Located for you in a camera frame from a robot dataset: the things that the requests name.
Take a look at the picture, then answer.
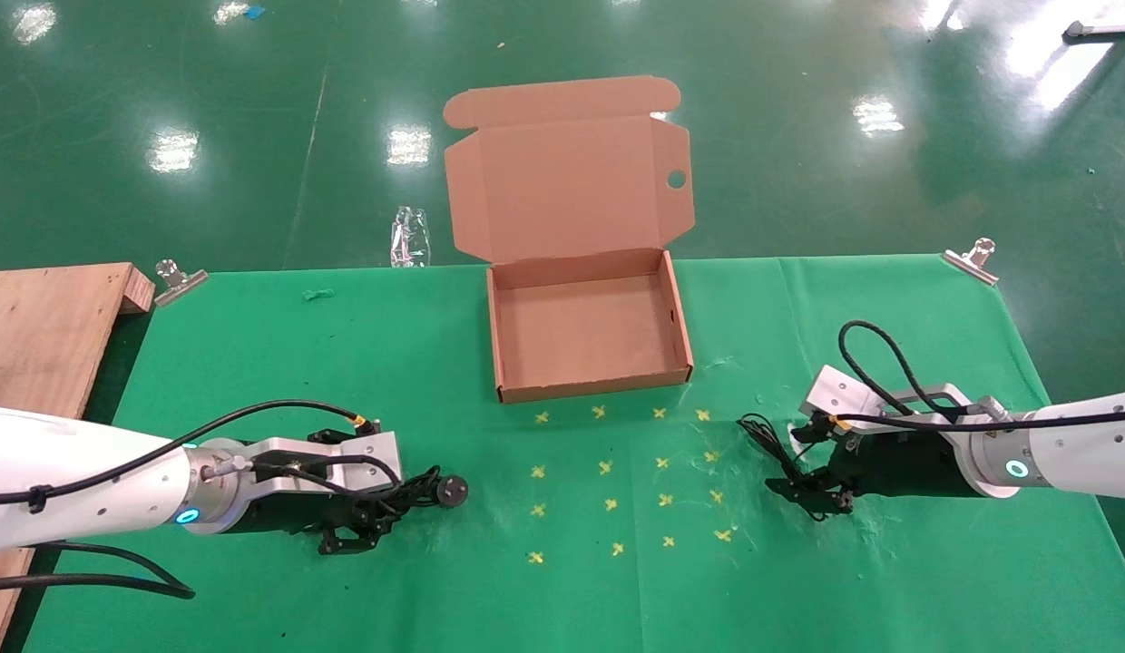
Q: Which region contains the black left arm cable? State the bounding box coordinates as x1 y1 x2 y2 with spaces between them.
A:
0 401 383 601

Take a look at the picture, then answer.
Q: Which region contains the silver binder clip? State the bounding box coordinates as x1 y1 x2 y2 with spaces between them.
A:
153 258 210 308
941 237 1002 288

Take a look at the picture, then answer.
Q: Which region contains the crumpled clear plastic wrap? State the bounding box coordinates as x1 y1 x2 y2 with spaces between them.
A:
389 206 433 269

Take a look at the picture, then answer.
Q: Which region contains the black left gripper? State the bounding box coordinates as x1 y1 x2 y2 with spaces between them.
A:
222 426 406 557

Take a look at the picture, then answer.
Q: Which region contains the grey metal table foot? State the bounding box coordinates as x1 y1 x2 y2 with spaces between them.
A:
1061 19 1125 43

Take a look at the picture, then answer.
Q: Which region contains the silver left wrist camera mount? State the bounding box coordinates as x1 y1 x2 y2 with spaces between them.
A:
243 430 406 496

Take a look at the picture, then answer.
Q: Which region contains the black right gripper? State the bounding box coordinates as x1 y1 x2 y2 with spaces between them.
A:
766 412 977 521

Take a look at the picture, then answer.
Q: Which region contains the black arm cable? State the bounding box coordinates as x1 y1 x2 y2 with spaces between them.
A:
837 319 1028 430
0 401 383 601

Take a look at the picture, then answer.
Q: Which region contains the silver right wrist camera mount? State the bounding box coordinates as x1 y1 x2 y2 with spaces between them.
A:
802 365 983 428

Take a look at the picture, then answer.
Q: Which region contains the brown wooden board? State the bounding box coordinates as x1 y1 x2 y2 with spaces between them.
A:
0 262 156 653

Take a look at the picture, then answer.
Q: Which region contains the large green table cloth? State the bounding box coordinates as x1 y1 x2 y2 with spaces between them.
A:
23 254 1125 653

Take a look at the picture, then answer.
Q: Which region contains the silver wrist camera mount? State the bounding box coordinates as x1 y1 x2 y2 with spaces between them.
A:
802 365 983 428
243 430 406 496

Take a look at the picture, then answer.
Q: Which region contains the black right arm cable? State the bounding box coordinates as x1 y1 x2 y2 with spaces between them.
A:
837 319 1028 430

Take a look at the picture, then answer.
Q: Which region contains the black data cable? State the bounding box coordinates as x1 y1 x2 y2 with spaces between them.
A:
372 465 471 525

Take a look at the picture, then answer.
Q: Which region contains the open brown cardboard box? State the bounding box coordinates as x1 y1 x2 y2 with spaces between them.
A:
443 75 696 405

